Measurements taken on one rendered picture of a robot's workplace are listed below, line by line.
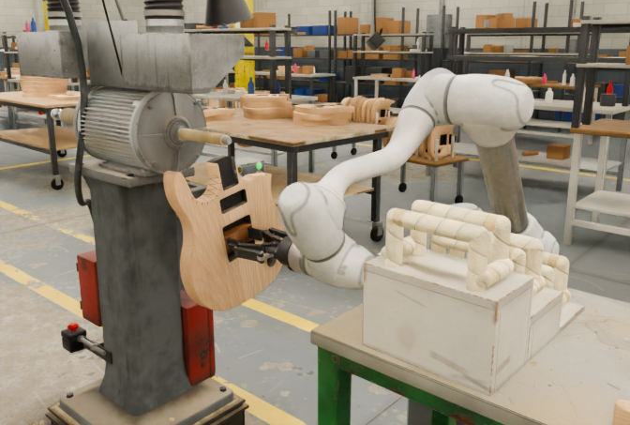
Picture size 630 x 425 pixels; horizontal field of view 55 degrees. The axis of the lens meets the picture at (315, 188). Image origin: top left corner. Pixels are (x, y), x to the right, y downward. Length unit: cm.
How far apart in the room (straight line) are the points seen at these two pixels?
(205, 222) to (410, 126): 57
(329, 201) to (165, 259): 94
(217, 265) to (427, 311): 66
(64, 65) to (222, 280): 87
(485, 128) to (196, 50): 74
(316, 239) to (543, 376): 50
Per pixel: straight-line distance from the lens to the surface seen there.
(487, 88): 158
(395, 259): 113
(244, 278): 165
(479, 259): 104
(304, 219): 123
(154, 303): 211
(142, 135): 177
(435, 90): 163
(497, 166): 172
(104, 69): 197
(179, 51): 152
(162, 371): 223
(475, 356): 109
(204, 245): 154
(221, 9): 170
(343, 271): 133
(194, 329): 222
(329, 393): 133
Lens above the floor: 151
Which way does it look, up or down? 14 degrees down
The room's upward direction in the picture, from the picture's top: straight up
